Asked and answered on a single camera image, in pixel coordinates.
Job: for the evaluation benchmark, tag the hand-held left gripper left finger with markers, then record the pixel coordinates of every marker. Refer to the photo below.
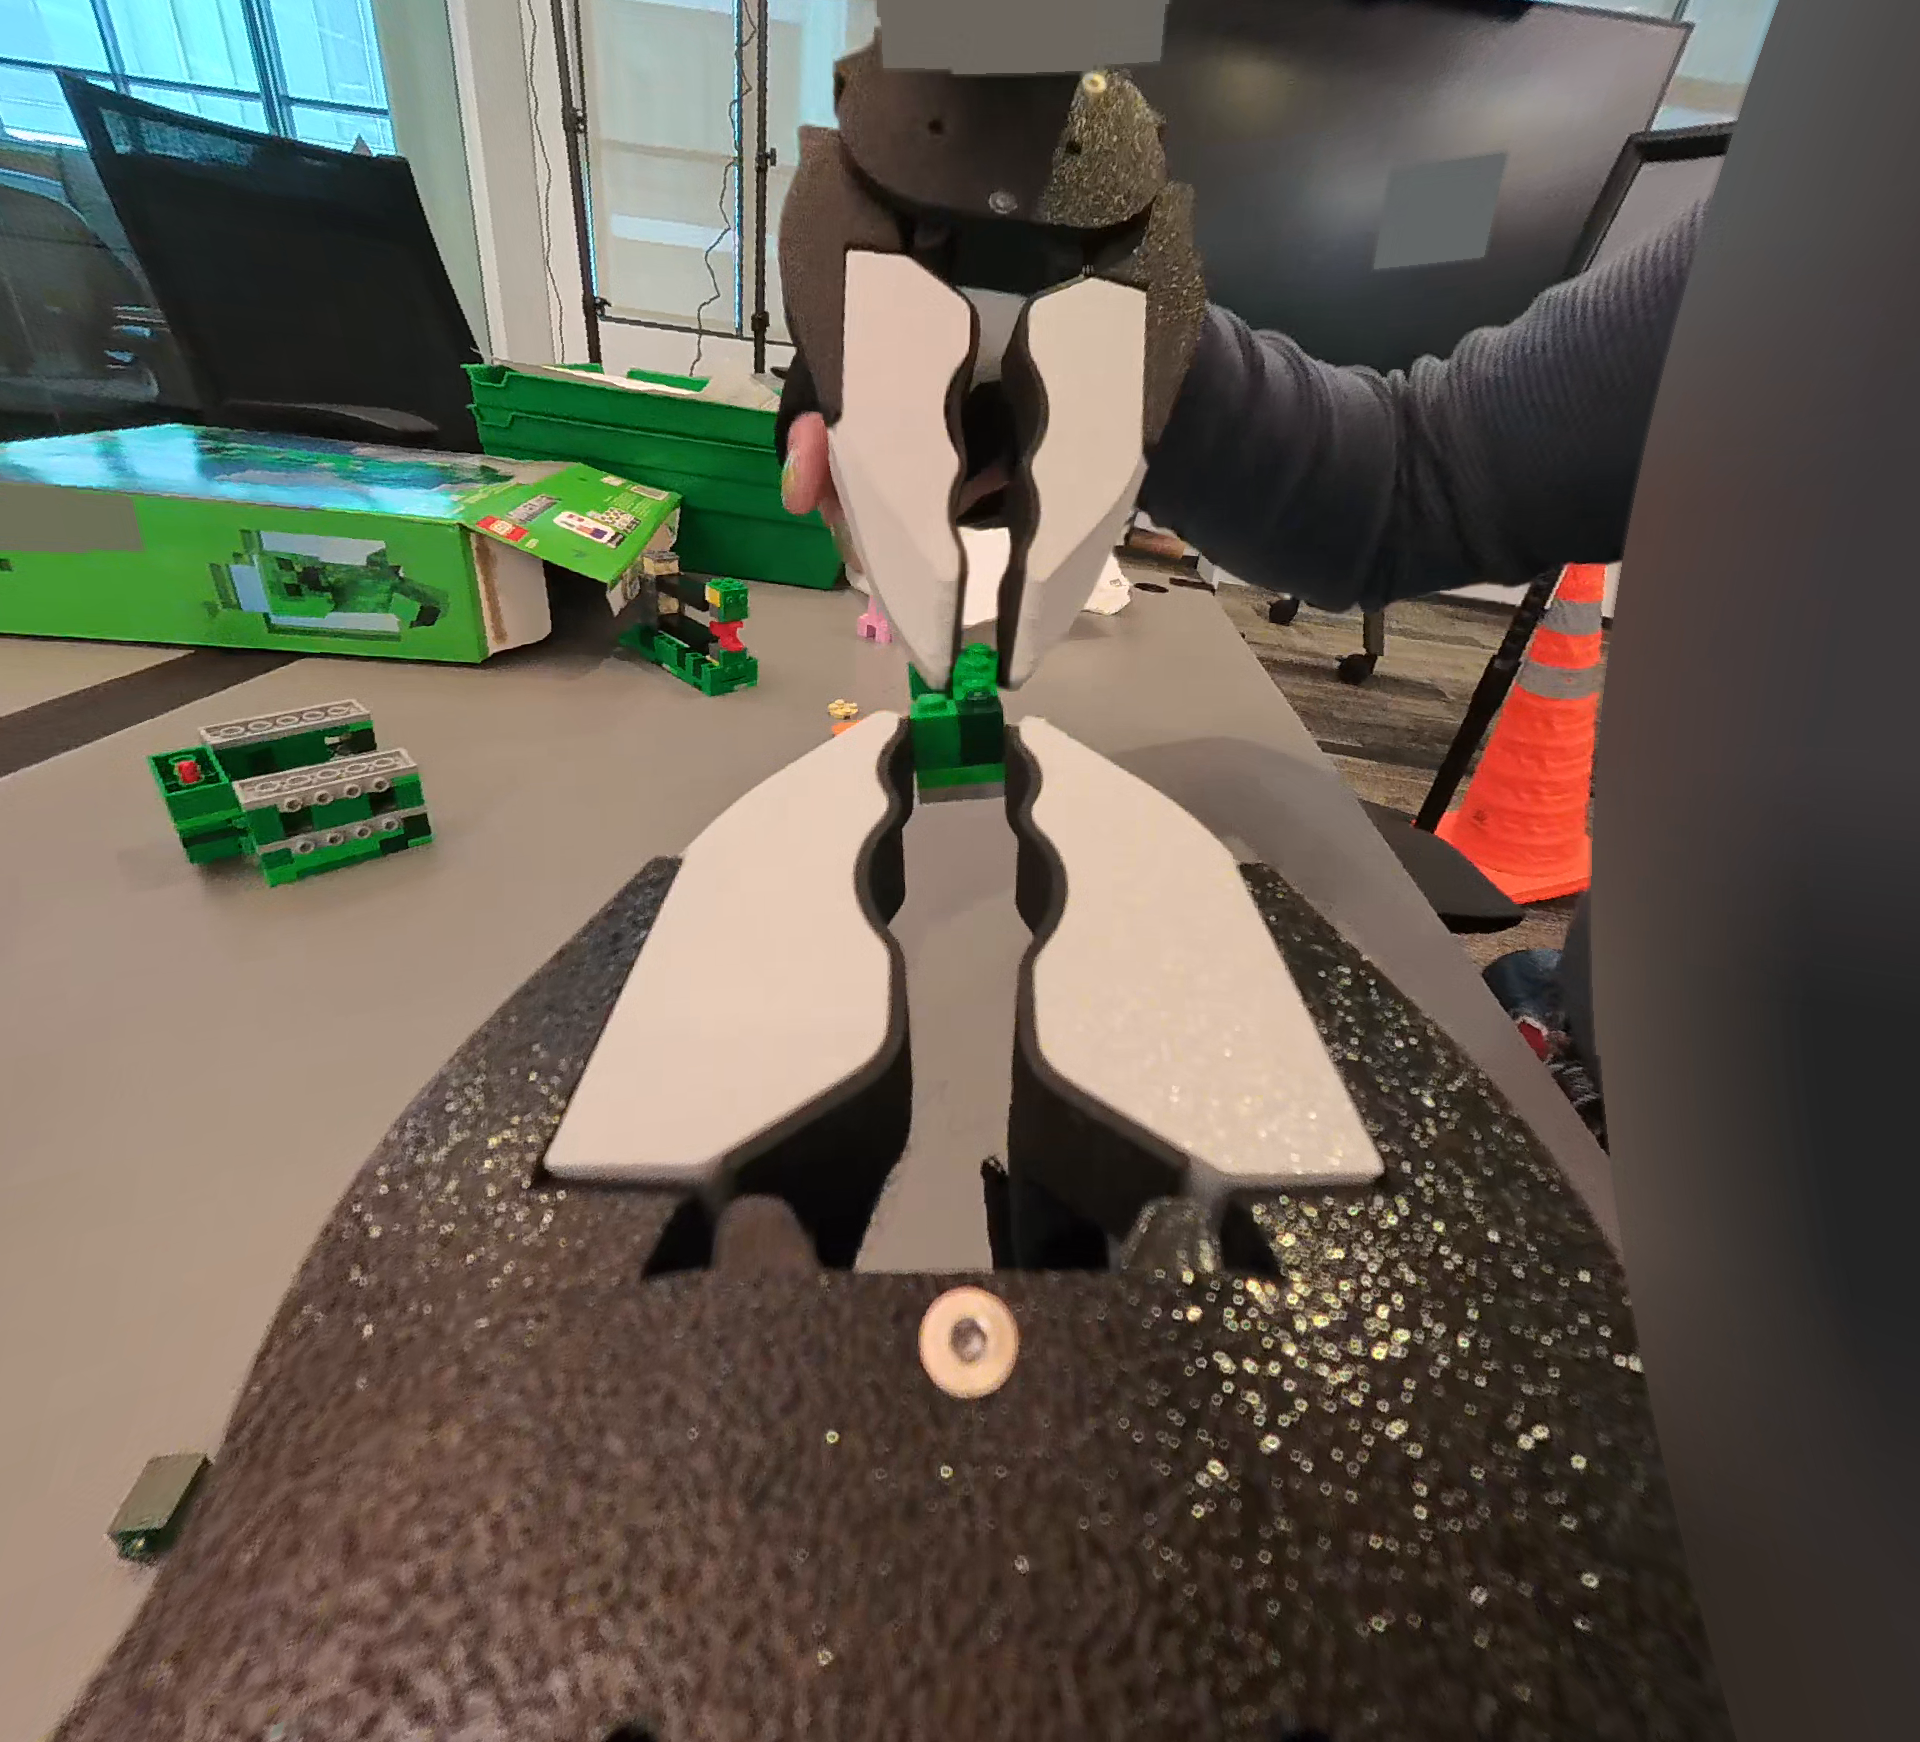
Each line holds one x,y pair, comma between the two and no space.
721,993

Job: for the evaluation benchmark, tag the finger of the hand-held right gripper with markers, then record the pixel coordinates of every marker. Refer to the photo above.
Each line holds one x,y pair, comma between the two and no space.
900,422
1089,453

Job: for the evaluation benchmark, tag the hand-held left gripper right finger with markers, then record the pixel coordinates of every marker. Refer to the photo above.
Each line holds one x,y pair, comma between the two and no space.
1184,1007

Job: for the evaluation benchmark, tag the small green brick assembly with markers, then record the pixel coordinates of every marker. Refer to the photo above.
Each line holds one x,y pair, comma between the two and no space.
956,741

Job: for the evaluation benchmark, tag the person's right forearm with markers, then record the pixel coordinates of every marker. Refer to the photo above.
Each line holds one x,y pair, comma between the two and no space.
1381,453

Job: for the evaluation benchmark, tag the grey desk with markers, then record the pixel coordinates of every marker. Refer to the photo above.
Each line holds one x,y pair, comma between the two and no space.
301,1022

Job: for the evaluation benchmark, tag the person's right hand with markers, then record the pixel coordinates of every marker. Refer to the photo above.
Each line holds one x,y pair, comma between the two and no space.
811,467

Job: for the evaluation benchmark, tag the white plastic bags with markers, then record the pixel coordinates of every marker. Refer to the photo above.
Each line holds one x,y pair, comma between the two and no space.
1113,591

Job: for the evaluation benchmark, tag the small pink brick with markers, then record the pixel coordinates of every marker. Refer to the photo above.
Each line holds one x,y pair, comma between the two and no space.
875,628

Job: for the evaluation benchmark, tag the stack of green trays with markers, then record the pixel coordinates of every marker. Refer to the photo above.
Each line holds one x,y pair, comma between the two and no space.
674,453

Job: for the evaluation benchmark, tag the small brick figure build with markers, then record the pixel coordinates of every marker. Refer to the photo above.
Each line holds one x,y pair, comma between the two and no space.
698,640

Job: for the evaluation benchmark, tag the large black monitor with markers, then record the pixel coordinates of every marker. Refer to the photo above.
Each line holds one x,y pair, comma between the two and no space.
1275,122

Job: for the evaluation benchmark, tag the black wheeled chair base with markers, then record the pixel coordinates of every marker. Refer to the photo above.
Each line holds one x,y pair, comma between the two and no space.
1335,640

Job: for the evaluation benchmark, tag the black tripod leg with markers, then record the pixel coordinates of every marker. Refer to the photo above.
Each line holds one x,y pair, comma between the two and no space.
1484,707

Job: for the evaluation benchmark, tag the orange traffic cone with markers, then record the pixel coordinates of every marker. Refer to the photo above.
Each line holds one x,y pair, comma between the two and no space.
1545,767

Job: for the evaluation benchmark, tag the grey and green brick build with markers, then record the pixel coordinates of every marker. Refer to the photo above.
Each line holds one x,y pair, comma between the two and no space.
301,796

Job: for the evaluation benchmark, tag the green brick set box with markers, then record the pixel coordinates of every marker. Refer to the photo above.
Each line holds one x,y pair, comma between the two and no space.
301,542

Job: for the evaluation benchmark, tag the black mesh office chair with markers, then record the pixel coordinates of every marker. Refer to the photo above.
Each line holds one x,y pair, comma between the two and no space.
301,272

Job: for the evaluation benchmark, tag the small black monitor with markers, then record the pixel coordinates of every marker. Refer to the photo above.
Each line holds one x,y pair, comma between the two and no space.
1651,190

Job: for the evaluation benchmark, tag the person's dark clothing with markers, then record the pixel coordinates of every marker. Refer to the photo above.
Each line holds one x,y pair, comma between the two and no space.
1770,723

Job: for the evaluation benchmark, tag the dark green flat brick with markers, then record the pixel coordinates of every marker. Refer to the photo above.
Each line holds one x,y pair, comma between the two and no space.
159,1503

